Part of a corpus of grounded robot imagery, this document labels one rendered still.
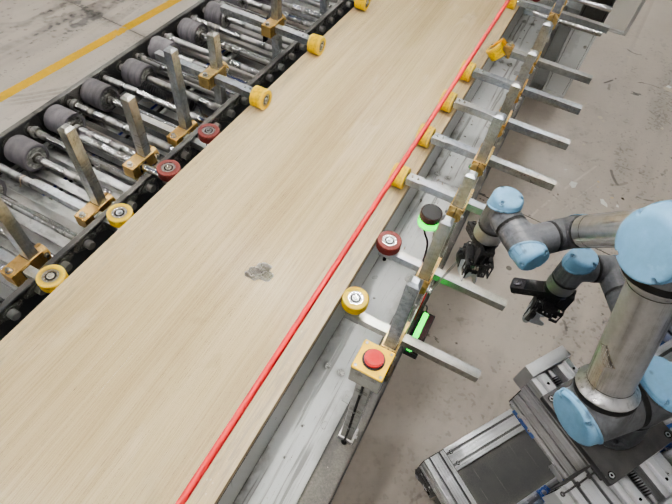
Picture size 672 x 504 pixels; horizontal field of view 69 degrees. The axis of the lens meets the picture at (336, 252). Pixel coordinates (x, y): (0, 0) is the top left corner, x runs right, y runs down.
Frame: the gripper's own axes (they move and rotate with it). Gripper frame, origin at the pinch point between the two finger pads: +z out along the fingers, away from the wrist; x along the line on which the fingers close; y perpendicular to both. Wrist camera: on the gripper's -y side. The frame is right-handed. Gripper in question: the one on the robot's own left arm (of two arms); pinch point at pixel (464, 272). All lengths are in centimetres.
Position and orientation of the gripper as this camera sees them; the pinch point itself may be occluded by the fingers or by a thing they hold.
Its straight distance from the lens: 147.9
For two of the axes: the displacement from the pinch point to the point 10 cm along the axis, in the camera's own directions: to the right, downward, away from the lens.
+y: -1.3, 7.9, -5.9
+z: -0.8, 5.9, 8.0
